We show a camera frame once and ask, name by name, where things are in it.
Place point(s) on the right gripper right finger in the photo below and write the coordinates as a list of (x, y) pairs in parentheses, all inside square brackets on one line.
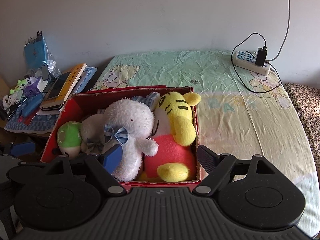
[(218, 167)]

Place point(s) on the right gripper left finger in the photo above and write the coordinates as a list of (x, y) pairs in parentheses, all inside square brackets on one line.
[(101, 168)]

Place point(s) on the white plush rabbit toy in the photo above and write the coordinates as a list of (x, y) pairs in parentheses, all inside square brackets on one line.
[(127, 123)]

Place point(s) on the yellow tiger plush toy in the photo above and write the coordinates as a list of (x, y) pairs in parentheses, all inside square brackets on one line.
[(174, 132)]

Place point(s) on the green mushroom plush toy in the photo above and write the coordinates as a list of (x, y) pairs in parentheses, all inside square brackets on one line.
[(69, 139)]

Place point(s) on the green yellow bed sheet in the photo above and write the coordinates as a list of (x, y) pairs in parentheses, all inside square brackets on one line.
[(242, 113)]

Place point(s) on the red cardboard box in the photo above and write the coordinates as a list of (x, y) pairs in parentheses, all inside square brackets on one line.
[(80, 106)]

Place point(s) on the yellow book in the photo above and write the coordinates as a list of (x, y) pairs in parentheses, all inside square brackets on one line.
[(63, 86)]

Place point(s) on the purple white small box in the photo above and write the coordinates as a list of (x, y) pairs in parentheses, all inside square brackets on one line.
[(34, 86)]

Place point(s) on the small green white figurine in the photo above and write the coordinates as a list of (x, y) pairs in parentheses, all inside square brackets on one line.
[(21, 84)]

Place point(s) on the white power strip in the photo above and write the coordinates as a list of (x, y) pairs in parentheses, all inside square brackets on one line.
[(246, 61)]

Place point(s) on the patterned brown cushioned stool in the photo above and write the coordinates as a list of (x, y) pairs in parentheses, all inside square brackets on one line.
[(306, 102)]

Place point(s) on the black charger adapter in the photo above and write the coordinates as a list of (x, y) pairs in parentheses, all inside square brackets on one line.
[(261, 56)]

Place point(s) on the blue plastic bag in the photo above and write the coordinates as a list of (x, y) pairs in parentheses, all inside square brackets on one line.
[(37, 54)]

